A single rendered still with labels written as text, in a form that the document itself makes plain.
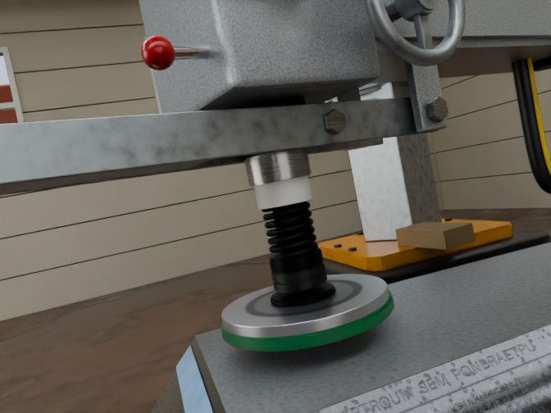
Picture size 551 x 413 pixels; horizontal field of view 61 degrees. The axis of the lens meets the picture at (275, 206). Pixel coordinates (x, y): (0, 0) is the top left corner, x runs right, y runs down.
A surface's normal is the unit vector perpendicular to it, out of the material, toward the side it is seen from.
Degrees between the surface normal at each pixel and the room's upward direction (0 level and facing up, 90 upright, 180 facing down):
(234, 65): 90
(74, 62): 90
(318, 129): 90
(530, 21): 90
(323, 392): 0
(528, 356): 45
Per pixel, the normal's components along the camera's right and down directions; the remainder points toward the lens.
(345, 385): -0.19, -0.98
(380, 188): -0.70, 0.18
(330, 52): 0.51, -0.05
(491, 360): 0.08, -0.70
